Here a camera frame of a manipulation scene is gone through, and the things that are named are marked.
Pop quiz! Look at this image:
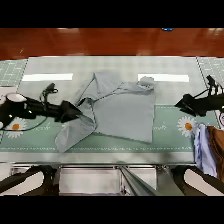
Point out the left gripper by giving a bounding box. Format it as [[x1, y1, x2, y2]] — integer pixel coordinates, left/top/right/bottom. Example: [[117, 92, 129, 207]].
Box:
[[54, 100, 83, 124]]

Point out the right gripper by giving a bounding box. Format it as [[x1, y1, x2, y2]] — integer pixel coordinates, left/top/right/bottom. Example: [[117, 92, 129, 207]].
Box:
[[174, 93, 205, 117]]

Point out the grey shirt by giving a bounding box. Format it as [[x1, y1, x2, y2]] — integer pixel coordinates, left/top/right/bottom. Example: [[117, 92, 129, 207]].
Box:
[[54, 71, 158, 154]]

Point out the light blue garment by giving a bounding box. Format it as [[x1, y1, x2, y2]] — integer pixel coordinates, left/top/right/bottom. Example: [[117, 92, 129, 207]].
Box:
[[193, 122, 218, 178]]

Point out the brown garment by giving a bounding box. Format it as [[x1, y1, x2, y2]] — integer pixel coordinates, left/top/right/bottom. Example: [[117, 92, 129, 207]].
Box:
[[206, 125, 224, 184]]

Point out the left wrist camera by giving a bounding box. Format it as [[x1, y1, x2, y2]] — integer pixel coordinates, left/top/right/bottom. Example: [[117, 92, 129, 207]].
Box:
[[40, 82, 59, 105]]

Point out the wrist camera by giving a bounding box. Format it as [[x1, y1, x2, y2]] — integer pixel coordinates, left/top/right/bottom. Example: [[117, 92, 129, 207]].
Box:
[[40, 82, 59, 105], [204, 74, 222, 98]]

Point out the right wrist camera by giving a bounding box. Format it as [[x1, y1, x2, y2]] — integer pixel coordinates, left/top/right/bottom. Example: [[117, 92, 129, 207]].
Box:
[[204, 74, 222, 98]]

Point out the black cable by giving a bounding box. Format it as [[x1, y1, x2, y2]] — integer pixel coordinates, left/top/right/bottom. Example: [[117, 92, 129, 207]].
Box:
[[2, 114, 48, 133]]

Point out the silver frame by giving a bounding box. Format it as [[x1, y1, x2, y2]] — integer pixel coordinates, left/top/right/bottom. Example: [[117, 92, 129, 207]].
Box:
[[0, 162, 224, 197]]

